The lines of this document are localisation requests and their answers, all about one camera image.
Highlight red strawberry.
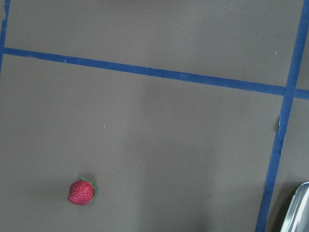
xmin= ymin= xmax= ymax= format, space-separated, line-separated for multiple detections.
xmin=68 ymin=178 xmax=98 ymax=205

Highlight steel ice scoop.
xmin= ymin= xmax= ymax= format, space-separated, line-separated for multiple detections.
xmin=281 ymin=182 xmax=309 ymax=232

